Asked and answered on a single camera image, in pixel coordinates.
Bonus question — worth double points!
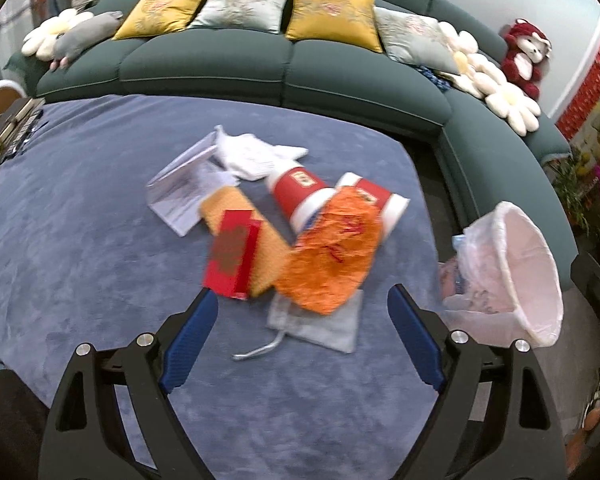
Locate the grey drawstring pouch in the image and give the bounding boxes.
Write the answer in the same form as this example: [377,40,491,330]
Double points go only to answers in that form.
[232,289,364,362]

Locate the red envelope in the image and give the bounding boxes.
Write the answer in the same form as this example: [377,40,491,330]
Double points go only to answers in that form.
[202,210,262,300]

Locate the yellow foam net sleeve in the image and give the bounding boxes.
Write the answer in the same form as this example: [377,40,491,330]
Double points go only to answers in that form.
[200,186,290,300]

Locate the white paper leaflet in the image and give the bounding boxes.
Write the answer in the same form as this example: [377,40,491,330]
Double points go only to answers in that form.
[146,125,239,237]

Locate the red paper cup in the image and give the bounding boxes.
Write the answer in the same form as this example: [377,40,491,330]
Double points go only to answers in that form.
[266,160,336,234]
[335,171,411,240]

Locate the white paper towel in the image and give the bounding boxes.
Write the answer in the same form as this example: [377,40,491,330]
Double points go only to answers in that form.
[214,125,309,181]

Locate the trash bin with white liner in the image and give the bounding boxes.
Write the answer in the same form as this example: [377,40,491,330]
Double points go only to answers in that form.
[439,202,564,349]

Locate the potted flower plants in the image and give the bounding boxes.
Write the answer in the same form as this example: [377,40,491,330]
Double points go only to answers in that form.
[546,148,600,242]

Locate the right white flower cushion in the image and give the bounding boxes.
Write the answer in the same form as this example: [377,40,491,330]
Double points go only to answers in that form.
[436,22,541,136]

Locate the white flower cushion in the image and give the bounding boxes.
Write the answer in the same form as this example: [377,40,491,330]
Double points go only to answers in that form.
[20,8,94,62]
[436,22,541,136]

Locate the blue patterned cloth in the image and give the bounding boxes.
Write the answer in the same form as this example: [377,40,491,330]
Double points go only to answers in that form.
[415,65,452,92]

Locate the red monkey plush toy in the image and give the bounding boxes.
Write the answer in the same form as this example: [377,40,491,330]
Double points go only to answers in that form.
[501,18,553,101]

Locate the right pale embroidered cushion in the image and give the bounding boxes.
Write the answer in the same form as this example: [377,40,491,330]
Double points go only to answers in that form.
[374,6,460,75]

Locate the pale embroidered cushion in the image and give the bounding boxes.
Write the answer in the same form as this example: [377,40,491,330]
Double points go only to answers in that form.
[374,6,460,75]
[188,0,287,35]

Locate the green sectional sofa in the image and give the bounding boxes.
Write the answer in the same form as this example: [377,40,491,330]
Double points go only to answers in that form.
[6,0,578,288]

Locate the grey plush toy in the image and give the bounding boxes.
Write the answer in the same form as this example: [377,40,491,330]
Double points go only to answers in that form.
[50,11,124,72]

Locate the left white flower cushion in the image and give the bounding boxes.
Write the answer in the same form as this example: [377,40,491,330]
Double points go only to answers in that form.
[20,8,94,62]

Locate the left yellow cushion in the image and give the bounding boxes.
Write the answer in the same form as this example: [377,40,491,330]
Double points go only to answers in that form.
[114,0,204,40]

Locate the yellow cushion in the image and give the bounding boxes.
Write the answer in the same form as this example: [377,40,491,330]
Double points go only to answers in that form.
[285,0,382,53]
[114,0,204,40]

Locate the right yellow cushion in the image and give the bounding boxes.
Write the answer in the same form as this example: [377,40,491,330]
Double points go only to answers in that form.
[285,0,382,53]

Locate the left pale embroidered cushion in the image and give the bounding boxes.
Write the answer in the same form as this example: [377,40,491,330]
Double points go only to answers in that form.
[188,0,287,35]

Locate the red wall decoration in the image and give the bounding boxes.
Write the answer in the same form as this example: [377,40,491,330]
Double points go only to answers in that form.
[556,47,600,141]

